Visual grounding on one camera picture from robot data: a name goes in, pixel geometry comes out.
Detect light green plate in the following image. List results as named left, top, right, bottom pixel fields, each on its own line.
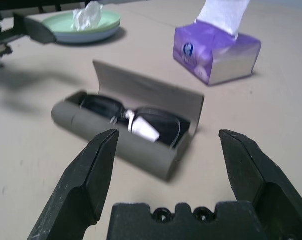
left=42, top=11, right=121, bottom=35

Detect black sunglasses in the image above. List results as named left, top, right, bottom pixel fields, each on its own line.
left=79, top=94, right=191, bottom=150

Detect light blue plate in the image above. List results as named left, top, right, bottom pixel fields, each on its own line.
left=53, top=23, right=121, bottom=45

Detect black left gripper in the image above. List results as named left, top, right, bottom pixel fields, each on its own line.
left=0, top=4, right=58, bottom=73

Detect grey glasses case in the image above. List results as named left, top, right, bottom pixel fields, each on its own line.
left=50, top=59, right=205, bottom=182

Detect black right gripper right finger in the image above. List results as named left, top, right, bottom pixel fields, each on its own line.
left=218, top=129, right=302, bottom=240

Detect white pop-up tissue sheet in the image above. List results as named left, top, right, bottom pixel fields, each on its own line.
left=195, top=0, right=251, bottom=41

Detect purple tissue pack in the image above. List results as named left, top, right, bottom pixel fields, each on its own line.
left=172, top=19, right=262, bottom=87

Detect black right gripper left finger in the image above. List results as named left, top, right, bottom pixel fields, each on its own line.
left=27, top=128, right=120, bottom=240

